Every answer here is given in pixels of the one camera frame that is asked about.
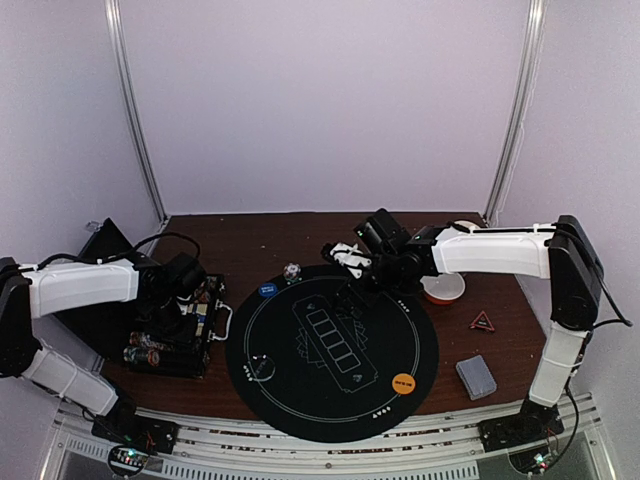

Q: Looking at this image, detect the boxed playing card deck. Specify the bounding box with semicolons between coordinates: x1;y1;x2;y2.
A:
192;303;208;337

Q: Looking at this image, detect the circuit board with leds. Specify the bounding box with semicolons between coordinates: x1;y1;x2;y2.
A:
509;447;558;477
107;445;150;477

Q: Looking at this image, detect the grey playing card deck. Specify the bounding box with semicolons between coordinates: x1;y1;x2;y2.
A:
455;355;497;401

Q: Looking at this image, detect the black round poker mat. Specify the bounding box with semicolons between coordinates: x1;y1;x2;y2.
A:
226;265;439;443

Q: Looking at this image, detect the red black triangle button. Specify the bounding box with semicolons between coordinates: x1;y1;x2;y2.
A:
469;311;495;333

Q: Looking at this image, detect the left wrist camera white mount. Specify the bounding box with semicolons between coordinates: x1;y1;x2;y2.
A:
175;296;196;315

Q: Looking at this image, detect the blue small blind button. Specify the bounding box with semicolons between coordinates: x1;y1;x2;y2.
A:
258;282;279;298

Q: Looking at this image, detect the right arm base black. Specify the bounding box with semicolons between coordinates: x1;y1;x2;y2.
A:
478;398;565;452

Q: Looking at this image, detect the clear acrylic dealer puck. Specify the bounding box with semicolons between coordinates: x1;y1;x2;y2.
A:
248;354;276;383

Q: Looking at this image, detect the poker chip stack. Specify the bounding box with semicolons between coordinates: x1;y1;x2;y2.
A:
283;263;301;283

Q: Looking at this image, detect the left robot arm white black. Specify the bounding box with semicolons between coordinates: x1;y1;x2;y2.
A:
1;253;206;444

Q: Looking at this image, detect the orange big blind button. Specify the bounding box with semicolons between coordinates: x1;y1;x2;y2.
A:
391;373;416;395

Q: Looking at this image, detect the right circuit board with LEDs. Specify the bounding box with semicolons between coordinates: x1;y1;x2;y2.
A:
509;447;558;477

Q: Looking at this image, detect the white decorated mug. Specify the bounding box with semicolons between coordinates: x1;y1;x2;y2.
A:
447;220;484;234

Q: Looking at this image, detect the front aluminium rail frame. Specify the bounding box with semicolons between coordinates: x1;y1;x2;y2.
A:
37;394;619;480

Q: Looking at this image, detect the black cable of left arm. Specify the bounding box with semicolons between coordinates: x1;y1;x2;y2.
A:
24;232;203;281

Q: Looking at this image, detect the left circuit board with LEDs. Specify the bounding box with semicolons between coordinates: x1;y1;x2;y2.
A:
107;445;150;477

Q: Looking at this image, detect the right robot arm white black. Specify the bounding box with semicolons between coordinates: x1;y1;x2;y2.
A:
322;208;611;442

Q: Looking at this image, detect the right aluminium frame post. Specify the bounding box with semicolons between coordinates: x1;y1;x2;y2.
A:
484;0;548;225

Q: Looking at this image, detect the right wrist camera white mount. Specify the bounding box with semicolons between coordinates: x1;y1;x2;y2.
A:
321;242;373;279

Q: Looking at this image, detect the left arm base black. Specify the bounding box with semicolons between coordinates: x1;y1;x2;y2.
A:
91;397;179;455

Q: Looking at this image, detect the white orange bowl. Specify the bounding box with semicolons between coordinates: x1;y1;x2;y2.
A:
421;274;466;305

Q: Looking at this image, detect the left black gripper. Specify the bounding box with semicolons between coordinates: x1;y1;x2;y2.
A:
144;295;199;349

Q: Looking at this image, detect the poker chip row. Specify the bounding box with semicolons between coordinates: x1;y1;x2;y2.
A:
129;331;154;349
123;346;160;367

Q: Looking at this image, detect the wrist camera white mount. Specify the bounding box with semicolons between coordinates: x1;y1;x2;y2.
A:
321;242;373;279
175;296;196;315

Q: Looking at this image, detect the black poker chip case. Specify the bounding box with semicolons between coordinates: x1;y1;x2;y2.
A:
54;219;226;378

